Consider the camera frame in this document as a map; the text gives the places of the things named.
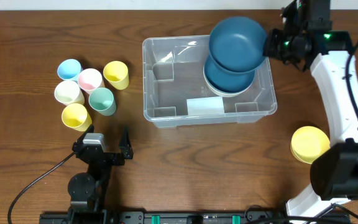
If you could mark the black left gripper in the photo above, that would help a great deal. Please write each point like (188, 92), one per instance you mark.
(109, 157)

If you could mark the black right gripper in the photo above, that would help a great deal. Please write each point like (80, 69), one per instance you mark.
(274, 47)

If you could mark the dark blue bowl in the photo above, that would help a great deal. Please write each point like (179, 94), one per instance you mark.
(236, 45)
(225, 82)

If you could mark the beige bowl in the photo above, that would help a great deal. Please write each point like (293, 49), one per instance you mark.
(221, 93)

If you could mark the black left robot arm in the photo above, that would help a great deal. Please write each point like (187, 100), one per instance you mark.
(88, 189)

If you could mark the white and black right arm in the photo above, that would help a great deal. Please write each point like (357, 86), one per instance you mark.
(334, 174)

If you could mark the clear plastic storage container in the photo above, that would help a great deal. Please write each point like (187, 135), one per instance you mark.
(177, 94)

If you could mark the green plastic cup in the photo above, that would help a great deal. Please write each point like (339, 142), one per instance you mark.
(102, 100)

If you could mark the yellow plastic cup near gripper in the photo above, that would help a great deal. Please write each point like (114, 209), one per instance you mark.
(76, 116)

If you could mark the white plastic cup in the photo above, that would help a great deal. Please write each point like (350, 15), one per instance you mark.
(68, 92)

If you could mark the pink plastic cup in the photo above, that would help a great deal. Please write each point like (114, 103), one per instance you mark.
(90, 79)

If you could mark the light blue plastic cup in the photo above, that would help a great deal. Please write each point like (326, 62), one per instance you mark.
(69, 70)

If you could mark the yellow small bowl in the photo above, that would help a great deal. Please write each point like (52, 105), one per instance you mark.
(308, 143)

